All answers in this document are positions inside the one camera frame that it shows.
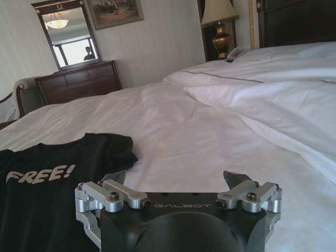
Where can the green upholstered armchair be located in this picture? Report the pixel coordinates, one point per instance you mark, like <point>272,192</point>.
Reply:
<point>19,97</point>

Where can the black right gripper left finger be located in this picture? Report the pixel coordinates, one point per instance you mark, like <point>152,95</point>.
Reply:
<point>110,193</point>

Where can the dark wood framed mirror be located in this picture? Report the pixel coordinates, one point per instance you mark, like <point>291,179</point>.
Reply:
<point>68,34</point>

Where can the white duvet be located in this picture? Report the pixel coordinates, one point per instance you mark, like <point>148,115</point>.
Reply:
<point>210,126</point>

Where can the dark wood dresser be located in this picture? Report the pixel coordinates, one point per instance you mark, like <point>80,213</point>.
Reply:
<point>78,81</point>

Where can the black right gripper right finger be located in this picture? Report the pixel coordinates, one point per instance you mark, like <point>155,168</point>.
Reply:
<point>249,194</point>

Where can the black t-shirt with FREE print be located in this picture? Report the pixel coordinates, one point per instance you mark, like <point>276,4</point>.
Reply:
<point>47,183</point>

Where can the white telephone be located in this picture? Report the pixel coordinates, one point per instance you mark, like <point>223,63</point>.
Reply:
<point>234,53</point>

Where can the brass table lamp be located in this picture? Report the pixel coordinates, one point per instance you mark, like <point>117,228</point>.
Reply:
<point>220,26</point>

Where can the dark wood headboard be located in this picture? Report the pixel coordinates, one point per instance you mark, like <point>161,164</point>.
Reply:
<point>294,22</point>

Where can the framed landscape painting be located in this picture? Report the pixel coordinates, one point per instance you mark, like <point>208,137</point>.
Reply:
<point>115,11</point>

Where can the person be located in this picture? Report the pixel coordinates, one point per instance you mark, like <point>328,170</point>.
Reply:
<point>88,54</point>

